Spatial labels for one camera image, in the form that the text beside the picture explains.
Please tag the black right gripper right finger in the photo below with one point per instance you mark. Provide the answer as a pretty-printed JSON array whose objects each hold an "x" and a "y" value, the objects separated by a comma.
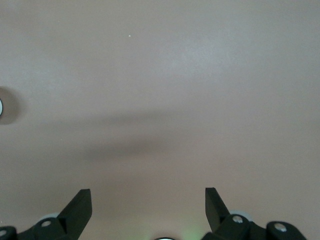
[{"x": 216, "y": 215}]

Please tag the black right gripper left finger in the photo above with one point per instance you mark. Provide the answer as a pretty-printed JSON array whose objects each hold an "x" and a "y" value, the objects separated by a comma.
[{"x": 75, "y": 212}]

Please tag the blue bowl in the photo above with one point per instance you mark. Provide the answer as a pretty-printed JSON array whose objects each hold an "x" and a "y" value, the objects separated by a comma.
[{"x": 1, "y": 107}]

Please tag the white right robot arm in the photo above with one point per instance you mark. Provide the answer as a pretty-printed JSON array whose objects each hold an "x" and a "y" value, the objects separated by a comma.
[{"x": 164, "y": 238}]

